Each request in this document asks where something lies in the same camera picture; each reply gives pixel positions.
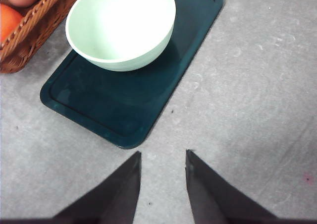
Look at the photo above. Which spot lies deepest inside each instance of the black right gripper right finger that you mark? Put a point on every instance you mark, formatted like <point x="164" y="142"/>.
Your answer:
<point x="216" y="200"/>

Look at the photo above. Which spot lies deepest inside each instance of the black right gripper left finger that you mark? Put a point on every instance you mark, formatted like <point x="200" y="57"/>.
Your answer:
<point x="112" y="201"/>

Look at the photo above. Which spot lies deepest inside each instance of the light green bowl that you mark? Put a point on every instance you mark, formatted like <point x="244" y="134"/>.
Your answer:
<point x="121" y="35"/>

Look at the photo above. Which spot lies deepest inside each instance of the brown wicker basket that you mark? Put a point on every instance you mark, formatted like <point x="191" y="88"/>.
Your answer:
<point x="39" y="23"/>

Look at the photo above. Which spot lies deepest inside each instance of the dark teal rectangular tray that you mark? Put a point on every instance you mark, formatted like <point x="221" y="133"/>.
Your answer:
<point x="124" y="106"/>

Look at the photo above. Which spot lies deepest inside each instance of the orange mandarin fruit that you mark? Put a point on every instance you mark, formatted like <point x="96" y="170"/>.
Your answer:
<point x="10" y="19"/>

